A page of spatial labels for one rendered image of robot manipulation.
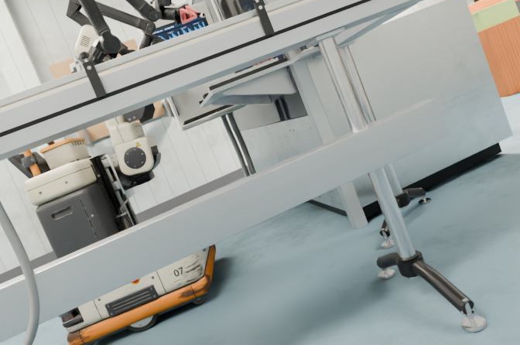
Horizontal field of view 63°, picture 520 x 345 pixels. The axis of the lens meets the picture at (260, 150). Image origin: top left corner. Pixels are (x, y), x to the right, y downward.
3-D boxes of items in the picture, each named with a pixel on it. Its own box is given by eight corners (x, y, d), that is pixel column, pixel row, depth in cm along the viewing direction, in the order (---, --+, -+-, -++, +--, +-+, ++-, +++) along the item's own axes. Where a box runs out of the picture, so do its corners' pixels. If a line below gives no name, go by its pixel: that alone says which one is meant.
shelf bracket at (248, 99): (270, 103, 263) (262, 83, 262) (271, 102, 260) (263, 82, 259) (219, 123, 257) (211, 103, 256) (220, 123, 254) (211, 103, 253)
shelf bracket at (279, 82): (294, 92, 214) (285, 68, 213) (295, 91, 212) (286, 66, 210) (232, 117, 208) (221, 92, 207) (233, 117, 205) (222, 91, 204)
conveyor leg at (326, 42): (419, 264, 135) (331, 34, 129) (436, 272, 127) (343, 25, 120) (395, 276, 134) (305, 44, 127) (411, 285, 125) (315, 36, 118)
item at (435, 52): (353, 149, 429) (321, 67, 422) (518, 151, 228) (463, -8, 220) (262, 189, 410) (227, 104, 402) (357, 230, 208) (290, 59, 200)
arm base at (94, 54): (85, 62, 194) (76, 58, 182) (94, 46, 194) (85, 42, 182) (102, 72, 195) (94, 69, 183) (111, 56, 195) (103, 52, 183)
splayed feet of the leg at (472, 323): (392, 268, 156) (378, 233, 155) (495, 322, 107) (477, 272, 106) (373, 278, 154) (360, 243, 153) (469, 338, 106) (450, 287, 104)
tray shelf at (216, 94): (271, 80, 272) (269, 77, 272) (306, 58, 204) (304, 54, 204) (200, 108, 263) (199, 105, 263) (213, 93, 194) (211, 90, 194)
